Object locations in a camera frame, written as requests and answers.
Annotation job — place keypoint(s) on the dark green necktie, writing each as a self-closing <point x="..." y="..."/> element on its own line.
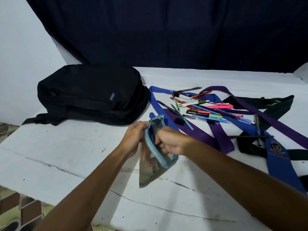
<point x="276" y="108"/>

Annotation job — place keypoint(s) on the pile of assorted pens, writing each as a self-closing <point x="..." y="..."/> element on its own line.
<point x="204" y="109"/>

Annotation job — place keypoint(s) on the slim black pen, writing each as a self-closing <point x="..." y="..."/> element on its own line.
<point x="250" y="136"/>

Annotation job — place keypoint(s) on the person's left hand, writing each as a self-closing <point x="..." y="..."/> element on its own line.
<point x="131" y="140"/>

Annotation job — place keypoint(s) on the person's left forearm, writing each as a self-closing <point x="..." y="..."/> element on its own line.
<point x="89" y="194"/>

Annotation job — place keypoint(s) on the blue necktie with crest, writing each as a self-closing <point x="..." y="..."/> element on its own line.
<point x="279" y="163"/>

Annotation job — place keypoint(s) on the purple necktie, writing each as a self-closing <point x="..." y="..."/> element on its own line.
<point x="222" y="139"/>

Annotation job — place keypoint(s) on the clear pencil pouch blue zipper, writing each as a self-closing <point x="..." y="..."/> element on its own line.
<point x="150" y="170"/>

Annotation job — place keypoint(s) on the person's right forearm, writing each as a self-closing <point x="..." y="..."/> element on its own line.
<point x="245" y="187"/>

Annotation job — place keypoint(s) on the black object at table edge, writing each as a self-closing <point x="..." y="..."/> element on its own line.
<point x="304" y="182"/>

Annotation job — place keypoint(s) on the small black eraser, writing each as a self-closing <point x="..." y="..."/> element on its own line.
<point x="179" y="121"/>

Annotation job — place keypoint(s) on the black backpack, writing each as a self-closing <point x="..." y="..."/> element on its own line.
<point x="91" y="93"/>

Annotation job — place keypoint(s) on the silver metal pen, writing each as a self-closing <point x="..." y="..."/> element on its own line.
<point x="258" y="132"/>

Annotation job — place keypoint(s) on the person's left fingers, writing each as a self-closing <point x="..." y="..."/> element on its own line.
<point x="140" y="125"/>

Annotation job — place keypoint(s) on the person's right thumb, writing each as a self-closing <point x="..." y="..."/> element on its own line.
<point x="160" y="138"/>

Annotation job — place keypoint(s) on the dark navy backdrop cloth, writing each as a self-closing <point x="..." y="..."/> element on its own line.
<point x="168" y="31"/>

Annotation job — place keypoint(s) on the person's right hand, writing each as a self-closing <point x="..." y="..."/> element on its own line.
<point x="174" y="141"/>

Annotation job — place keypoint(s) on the orange items inside pouch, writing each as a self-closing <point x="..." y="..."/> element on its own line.
<point x="148" y="162"/>

